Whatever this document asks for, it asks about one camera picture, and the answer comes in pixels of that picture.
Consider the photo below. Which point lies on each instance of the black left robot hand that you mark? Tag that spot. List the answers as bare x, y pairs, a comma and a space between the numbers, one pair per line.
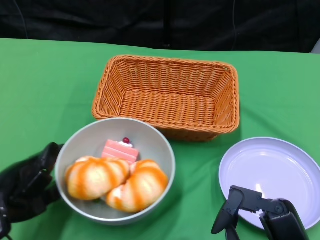
27, 187

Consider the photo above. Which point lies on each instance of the orange wicker basket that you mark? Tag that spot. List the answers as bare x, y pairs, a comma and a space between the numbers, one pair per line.
170, 110

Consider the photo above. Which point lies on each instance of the orange striped bread bun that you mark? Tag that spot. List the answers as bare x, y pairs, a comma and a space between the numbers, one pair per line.
142, 187
95, 177

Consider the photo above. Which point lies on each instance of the pale green ribbed bowl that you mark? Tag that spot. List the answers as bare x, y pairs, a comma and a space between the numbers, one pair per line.
150, 140

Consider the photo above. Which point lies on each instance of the pink cake with cherry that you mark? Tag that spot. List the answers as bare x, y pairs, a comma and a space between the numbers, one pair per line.
117, 152

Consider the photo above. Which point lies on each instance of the pale grey background object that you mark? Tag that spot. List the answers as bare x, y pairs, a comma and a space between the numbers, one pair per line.
315, 47

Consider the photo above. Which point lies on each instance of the black backdrop curtain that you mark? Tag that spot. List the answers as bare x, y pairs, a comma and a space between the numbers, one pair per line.
100, 20

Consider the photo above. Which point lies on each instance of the lavender round plate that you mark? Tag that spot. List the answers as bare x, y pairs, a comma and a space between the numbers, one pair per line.
270, 165

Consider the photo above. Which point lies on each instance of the green tablecloth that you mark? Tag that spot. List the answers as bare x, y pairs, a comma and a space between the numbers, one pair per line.
45, 87

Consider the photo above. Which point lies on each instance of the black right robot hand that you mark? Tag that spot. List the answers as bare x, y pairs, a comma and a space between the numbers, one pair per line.
282, 220

